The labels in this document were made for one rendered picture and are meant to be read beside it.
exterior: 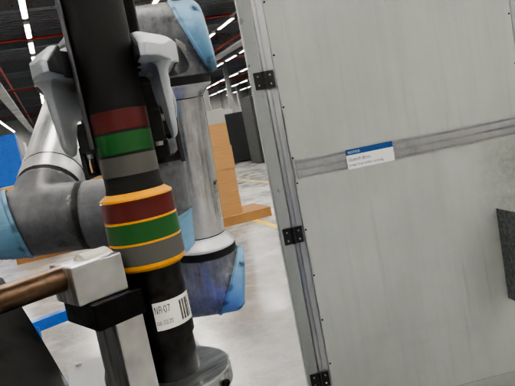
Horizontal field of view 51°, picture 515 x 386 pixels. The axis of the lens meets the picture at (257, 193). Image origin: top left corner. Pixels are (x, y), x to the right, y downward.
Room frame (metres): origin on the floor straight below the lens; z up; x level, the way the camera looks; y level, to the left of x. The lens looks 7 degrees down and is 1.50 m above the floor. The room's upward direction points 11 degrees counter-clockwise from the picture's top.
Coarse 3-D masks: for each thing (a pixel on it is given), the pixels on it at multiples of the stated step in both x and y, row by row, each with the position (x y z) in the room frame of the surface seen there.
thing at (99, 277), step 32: (96, 288) 0.28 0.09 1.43; (128, 288) 0.30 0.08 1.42; (96, 320) 0.28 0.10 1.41; (128, 320) 0.29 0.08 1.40; (128, 352) 0.29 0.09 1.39; (224, 352) 0.34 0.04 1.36; (128, 384) 0.29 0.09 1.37; (160, 384) 0.31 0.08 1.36; (192, 384) 0.30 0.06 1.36; (224, 384) 0.30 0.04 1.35
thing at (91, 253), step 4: (96, 248) 0.30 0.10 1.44; (100, 248) 0.30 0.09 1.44; (104, 248) 0.30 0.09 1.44; (108, 248) 0.30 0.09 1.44; (84, 252) 0.30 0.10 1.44; (88, 252) 0.30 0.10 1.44; (92, 252) 0.30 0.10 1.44; (96, 252) 0.30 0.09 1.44; (100, 252) 0.30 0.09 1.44; (104, 252) 0.30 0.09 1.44; (108, 252) 0.30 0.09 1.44; (76, 256) 0.30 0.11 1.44; (80, 256) 0.29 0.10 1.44; (84, 256) 0.29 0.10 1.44; (88, 256) 0.29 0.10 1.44; (92, 256) 0.29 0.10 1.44; (96, 256) 0.30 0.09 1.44
